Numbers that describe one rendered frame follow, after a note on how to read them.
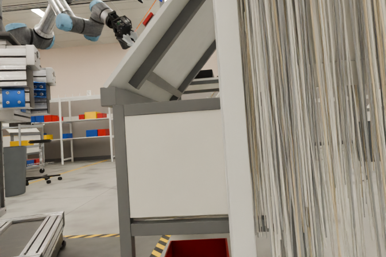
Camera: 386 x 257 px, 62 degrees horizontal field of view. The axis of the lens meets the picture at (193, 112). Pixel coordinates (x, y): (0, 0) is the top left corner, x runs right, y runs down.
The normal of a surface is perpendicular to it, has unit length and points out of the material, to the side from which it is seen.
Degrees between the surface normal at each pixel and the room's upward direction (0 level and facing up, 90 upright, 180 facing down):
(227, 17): 90
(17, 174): 94
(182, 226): 90
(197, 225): 90
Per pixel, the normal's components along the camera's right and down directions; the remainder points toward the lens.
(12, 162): 0.68, -0.02
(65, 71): -0.08, -0.04
